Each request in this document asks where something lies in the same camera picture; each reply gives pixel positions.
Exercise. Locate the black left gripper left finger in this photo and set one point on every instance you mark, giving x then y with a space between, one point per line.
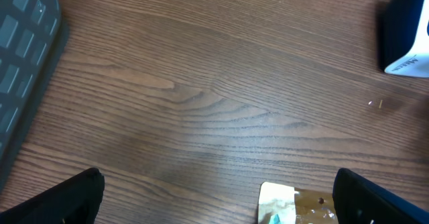
76 200

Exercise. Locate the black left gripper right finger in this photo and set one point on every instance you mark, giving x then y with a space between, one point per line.
360 201

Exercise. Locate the brown snack pouch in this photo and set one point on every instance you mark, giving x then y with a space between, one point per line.
295 205

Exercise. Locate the teal Kleenex tissue pack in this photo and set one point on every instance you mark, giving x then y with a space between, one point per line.
275 219

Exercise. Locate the white barcode scanner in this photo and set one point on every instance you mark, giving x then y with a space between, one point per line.
405 38

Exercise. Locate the grey plastic mesh basket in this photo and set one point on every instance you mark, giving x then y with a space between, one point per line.
34 34

